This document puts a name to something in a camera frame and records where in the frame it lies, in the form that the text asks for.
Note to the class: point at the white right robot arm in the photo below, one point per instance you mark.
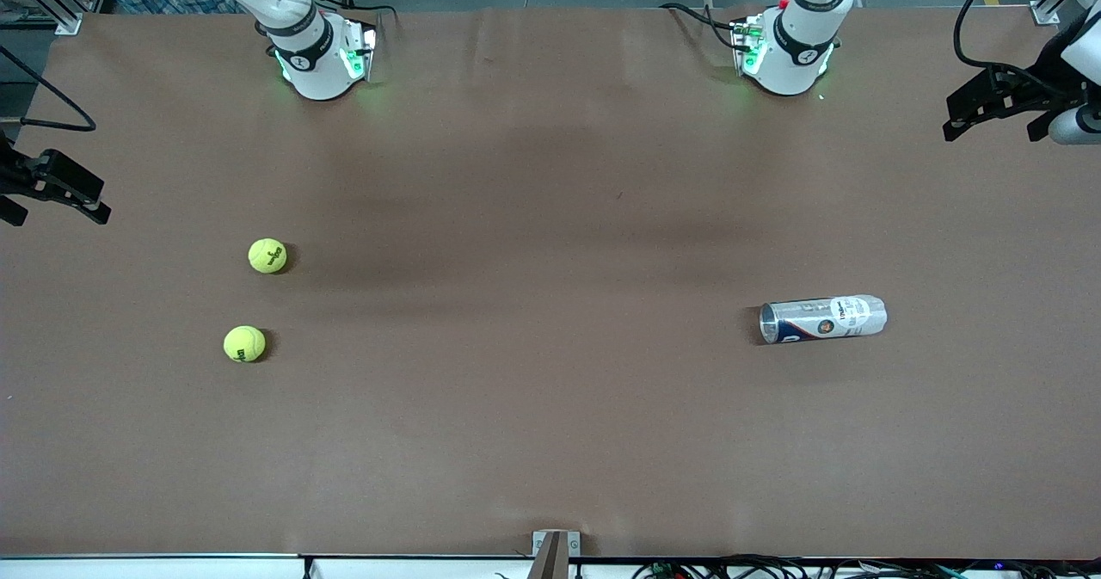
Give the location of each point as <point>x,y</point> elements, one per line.
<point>318,71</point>

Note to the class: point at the grey metal table bracket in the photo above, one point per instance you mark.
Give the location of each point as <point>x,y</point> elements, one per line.
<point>538,545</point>

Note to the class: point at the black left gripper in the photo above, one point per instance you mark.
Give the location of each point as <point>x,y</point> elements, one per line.
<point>1039,82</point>

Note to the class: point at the yellow Wilson tennis ball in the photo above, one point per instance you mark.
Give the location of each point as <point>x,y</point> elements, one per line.
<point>244,343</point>
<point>267,255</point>

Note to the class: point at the clear plastic tennis ball can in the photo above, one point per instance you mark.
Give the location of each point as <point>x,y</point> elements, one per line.
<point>826,318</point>

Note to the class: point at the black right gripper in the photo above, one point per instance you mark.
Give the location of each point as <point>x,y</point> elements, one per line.
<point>12,175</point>

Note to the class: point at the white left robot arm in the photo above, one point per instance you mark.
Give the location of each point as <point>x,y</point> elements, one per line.
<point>787,63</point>

